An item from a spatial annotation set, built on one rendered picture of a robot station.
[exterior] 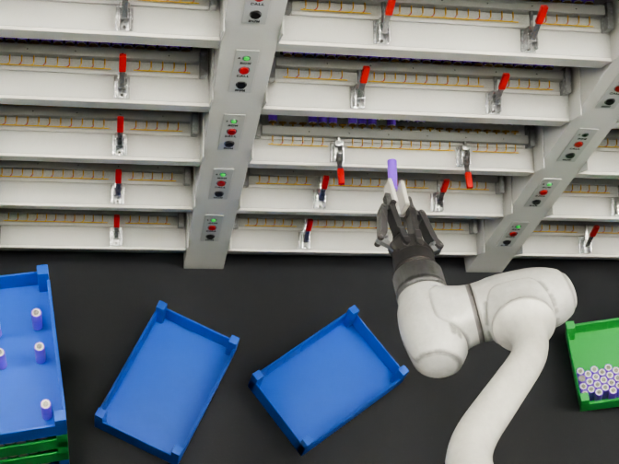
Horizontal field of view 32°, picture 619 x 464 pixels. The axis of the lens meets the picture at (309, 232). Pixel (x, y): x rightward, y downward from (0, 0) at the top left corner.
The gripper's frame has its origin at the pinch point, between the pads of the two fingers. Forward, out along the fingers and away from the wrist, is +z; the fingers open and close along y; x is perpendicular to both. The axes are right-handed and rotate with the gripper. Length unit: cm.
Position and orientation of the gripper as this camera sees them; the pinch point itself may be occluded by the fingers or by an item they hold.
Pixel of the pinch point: (396, 196)
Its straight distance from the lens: 203.4
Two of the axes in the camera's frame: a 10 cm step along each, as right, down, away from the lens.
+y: 9.4, 1.4, 2.9
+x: 3.1, -7.1, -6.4
